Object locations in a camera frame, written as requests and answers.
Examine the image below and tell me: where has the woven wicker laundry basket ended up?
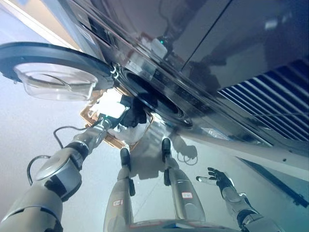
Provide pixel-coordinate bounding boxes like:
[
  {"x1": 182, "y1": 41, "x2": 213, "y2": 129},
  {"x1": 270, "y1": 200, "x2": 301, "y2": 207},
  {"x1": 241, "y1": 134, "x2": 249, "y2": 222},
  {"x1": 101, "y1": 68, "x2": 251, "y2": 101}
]
[{"x1": 80, "y1": 88, "x2": 155, "y2": 151}]

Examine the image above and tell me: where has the silver left robot leg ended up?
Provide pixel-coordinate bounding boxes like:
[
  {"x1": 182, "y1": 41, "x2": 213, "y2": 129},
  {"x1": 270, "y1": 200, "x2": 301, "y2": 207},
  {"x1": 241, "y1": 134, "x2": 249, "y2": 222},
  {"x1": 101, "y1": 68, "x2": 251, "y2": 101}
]
[{"x1": 103, "y1": 147, "x2": 136, "y2": 232}]

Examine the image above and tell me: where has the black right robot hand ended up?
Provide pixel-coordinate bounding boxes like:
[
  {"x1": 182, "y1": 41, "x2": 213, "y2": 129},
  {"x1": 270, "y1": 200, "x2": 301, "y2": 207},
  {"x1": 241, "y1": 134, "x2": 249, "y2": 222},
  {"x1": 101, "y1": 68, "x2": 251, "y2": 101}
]
[{"x1": 196, "y1": 167, "x2": 234, "y2": 192}]

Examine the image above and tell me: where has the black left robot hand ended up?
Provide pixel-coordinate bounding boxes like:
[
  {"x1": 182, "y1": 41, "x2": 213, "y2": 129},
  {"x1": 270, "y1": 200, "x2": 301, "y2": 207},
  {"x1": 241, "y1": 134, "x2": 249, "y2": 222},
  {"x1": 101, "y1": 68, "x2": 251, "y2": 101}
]
[{"x1": 117, "y1": 96, "x2": 148, "y2": 129}]

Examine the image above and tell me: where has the white garment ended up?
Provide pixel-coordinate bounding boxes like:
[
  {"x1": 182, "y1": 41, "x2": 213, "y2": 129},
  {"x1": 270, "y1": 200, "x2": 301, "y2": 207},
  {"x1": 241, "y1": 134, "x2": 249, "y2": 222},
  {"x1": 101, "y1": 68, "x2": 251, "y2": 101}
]
[
  {"x1": 109, "y1": 119, "x2": 151, "y2": 145},
  {"x1": 89, "y1": 92, "x2": 129, "y2": 119}
]

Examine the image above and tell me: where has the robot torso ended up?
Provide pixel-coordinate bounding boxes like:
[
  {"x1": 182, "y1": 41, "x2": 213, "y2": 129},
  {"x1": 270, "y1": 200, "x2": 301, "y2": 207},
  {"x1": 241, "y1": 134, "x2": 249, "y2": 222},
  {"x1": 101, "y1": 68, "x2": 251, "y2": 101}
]
[{"x1": 125, "y1": 218, "x2": 236, "y2": 232}]

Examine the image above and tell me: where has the round glass washing machine door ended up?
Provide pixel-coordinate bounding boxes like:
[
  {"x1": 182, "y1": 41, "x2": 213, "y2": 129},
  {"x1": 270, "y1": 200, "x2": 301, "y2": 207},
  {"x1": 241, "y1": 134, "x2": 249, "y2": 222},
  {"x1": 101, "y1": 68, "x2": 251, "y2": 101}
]
[{"x1": 0, "y1": 42, "x2": 114, "y2": 102}]

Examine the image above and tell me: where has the dark louvered vent panel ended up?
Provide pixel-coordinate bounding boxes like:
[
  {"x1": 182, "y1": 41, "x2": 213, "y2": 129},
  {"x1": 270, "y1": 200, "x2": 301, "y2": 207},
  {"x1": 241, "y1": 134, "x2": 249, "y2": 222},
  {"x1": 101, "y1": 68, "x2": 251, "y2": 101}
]
[{"x1": 216, "y1": 59, "x2": 309, "y2": 146}]

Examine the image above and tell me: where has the white crumpled garment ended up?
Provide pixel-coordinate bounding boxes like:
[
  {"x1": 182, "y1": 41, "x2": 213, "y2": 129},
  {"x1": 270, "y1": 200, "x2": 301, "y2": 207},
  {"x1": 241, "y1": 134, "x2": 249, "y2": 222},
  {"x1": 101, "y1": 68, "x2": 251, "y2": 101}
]
[{"x1": 109, "y1": 119, "x2": 151, "y2": 145}]

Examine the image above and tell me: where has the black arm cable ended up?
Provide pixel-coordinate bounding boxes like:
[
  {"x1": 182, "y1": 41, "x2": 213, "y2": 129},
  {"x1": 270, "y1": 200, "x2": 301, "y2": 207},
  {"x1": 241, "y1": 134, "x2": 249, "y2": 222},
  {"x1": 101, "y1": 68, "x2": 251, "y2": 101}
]
[{"x1": 26, "y1": 125, "x2": 88, "y2": 187}]

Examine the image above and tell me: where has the dark grey washing machine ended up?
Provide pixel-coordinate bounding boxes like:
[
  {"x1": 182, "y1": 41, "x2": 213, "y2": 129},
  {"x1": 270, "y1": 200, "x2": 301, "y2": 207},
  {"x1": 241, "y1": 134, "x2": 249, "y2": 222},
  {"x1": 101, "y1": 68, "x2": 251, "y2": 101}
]
[{"x1": 49, "y1": 0, "x2": 309, "y2": 167}]

